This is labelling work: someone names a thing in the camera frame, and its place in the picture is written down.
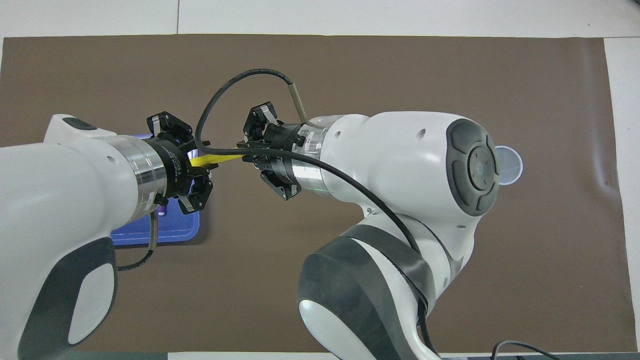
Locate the blue plastic tray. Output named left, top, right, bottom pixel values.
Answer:
left=110, top=132, right=201, bottom=246

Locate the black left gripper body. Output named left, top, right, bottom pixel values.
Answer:
left=144, top=136, right=197, bottom=202

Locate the brown table mat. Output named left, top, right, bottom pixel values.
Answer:
left=0, top=34, right=638, bottom=353

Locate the yellow pen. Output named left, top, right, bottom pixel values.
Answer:
left=189, top=152, right=246, bottom=168

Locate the translucent plastic cup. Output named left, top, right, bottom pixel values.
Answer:
left=494, top=145, right=524, bottom=187

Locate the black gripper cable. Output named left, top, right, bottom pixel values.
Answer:
left=116, top=197, right=169, bottom=272
left=194, top=69, right=563, bottom=360

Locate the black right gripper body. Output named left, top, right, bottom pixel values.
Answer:
left=254, top=122, right=307, bottom=188

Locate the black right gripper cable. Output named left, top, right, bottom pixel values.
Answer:
left=194, top=69, right=563, bottom=360

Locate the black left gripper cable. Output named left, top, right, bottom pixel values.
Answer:
left=116, top=197, right=169, bottom=272

